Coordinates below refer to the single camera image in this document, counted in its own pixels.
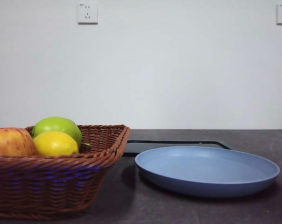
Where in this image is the red yellow apple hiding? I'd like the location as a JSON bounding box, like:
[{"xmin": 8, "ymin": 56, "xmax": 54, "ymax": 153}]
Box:
[{"xmin": 0, "ymin": 127, "xmax": 38, "ymax": 157}]

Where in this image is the brown wicker basket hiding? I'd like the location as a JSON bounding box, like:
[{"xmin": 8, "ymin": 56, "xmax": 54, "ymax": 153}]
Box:
[{"xmin": 0, "ymin": 124, "xmax": 132, "ymax": 220}]

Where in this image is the green apple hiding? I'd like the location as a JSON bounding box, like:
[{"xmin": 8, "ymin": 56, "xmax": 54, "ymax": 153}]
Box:
[{"xmin": 31, "ymin": 117, "xmax": 83, "ymax": 150}]

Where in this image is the yellow lemon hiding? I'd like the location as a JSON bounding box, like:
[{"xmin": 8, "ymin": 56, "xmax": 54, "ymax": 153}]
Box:
[{"xmin": 33, "ymin": 131, "xmax": 80, "ymax": 157}]

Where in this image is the blue round plate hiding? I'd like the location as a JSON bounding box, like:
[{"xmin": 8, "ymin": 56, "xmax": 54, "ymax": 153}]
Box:
[{"xmin": 134, "ymin": 146, "xmax": 281, "ymax": 198}]

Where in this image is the black flat tray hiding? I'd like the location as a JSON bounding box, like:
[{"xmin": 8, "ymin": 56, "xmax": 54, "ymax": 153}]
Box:
[{"xmin": 123, "ymin": 140, "xmax": 232, "ymax": 157}]

